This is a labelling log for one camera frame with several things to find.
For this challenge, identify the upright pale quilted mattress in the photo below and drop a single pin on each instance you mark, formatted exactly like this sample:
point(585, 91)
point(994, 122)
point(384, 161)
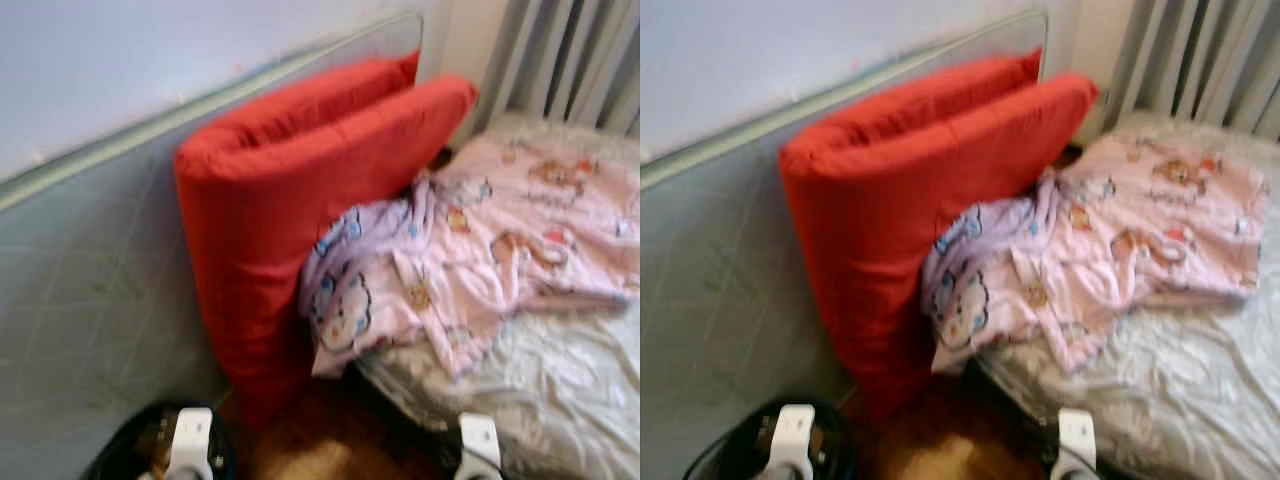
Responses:
point(710, 300)
point(90, 300)

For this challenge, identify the pink cartoon blanket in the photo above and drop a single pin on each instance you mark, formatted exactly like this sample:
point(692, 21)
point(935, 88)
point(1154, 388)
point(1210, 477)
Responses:
point(1100, 245)
point(480, 250)

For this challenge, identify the bed with grey floral sheet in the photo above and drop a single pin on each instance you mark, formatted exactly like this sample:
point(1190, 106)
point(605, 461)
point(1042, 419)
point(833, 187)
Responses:
point(560, 400)
point(1180, 400)

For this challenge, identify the grey striped curtain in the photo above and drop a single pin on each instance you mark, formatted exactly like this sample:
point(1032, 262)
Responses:
point(1200, 60)
point(570, 60)

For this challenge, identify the black round bin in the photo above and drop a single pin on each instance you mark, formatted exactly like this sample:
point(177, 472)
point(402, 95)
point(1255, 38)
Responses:
point(730, 450)
point(125, 455)

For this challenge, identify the red folded mattress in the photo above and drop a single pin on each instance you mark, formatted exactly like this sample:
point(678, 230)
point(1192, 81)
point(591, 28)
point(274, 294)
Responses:
point(870, 220)
point(260, 220)

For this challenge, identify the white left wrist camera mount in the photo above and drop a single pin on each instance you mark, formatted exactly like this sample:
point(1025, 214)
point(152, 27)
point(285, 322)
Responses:
point(792, 437)
point(190, 440)

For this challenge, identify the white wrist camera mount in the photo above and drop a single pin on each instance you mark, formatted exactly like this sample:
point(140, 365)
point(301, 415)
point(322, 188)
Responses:
point(480, 448)
point(1078, 445)
point(792, 437)
point(190, 440)

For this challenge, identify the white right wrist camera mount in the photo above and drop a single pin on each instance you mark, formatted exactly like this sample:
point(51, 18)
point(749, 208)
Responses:
point(480, 448)
point(1078, 445)

